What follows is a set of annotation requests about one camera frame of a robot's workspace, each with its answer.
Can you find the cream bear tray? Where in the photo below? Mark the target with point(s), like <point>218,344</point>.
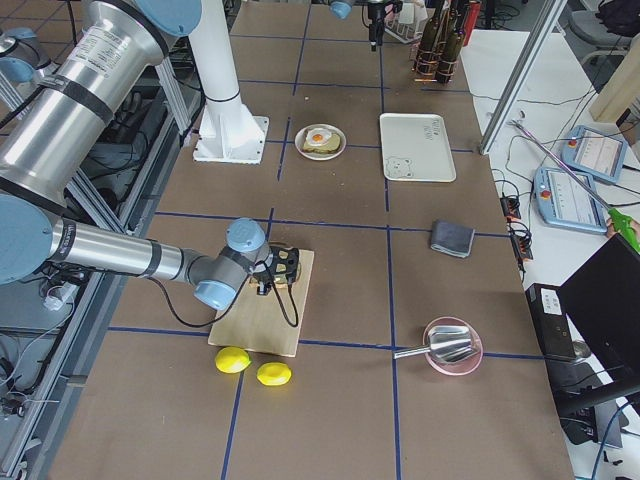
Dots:
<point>415,147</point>

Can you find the pink bowl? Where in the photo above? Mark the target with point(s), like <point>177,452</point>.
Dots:
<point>464,367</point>

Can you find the black computer monitor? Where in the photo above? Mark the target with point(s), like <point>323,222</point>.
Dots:
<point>601,299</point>

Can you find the wooden cutting board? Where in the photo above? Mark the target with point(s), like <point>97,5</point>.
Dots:
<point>256,323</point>

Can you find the fried egg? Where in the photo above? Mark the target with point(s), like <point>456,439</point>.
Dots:
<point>318,137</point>

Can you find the white round plate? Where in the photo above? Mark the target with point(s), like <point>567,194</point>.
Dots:
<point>301,136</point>

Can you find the bread slice on plate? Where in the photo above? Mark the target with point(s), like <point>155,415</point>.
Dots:
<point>331,147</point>

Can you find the near teach pendant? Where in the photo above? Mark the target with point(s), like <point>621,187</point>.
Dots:
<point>563,204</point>

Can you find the metal scoop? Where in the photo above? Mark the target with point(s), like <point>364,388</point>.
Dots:
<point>446,344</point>

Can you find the far teach pendant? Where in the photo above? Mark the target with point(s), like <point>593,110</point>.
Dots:
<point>596,153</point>

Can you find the copper wire bottle rack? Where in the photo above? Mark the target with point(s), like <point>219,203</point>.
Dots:
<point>446,65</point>

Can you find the yellow lemon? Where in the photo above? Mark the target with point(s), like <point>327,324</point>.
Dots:
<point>274,374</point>
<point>232,360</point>

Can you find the metal stand green handle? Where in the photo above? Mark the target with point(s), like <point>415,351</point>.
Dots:
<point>621,223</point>

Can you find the grey folded cloth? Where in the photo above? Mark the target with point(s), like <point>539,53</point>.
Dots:
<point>451,238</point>

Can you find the dark green wine bottle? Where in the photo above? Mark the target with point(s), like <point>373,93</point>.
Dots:
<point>454,39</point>

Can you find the teach pendant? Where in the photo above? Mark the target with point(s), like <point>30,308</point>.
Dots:
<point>563,204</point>
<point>596,153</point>

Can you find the aluminium frame post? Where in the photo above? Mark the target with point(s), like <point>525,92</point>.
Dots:
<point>532,48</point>

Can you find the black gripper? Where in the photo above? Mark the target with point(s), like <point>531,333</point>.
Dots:
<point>261,288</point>
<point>374,19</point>

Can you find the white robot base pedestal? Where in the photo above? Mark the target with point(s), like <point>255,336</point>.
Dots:
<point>228,132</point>

